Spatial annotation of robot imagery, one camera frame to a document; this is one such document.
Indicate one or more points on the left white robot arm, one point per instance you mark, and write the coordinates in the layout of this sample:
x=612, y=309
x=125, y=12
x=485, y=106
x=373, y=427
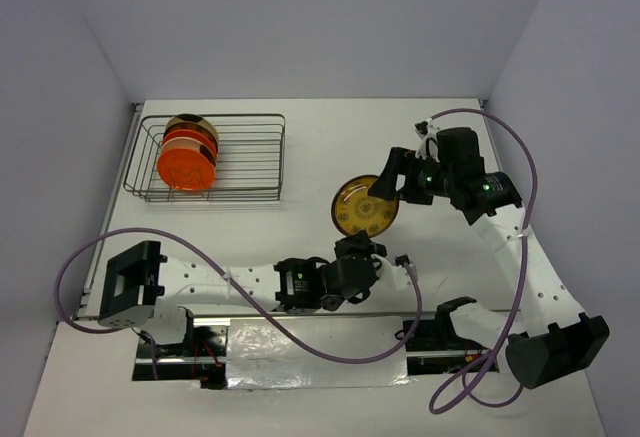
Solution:
x=158, y=295

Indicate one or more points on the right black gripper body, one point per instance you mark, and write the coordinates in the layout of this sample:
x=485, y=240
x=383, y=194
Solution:
x=429, y=179

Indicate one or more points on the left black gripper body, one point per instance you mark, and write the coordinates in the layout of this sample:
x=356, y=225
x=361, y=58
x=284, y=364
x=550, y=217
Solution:
x=345, y=247

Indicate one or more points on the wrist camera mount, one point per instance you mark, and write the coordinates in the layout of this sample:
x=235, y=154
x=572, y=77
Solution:
x=397, y=274
x=428, y=147

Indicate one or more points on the orange plate front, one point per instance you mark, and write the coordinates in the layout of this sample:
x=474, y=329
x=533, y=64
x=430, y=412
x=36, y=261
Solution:
x=187, y=169

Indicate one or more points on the yellow plate brown rim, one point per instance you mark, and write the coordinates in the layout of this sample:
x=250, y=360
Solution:
x=182, y=119

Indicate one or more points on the black metal base rail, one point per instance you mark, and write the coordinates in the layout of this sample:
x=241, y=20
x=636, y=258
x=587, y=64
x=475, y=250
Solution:
x=347, y=351

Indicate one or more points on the metal wire dish rack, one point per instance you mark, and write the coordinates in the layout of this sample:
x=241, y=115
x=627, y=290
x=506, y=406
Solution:
x=249, y=166

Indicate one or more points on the orange plate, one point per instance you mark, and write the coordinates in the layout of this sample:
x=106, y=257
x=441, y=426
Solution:
x=187, y=169
x=210, y=142

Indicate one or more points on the pink floral plate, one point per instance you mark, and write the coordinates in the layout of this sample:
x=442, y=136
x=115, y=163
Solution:
x=190, y=145

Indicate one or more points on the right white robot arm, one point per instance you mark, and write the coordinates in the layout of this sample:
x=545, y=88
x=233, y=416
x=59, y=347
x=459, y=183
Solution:
x=547, y=335

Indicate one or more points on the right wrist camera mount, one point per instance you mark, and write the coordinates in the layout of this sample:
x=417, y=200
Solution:
x=428, y=147

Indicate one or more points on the yellow patterned plate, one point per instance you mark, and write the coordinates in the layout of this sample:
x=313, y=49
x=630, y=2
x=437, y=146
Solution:
x=354, y=210

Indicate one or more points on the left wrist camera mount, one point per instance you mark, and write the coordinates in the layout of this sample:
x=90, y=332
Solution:
x=397, y=274

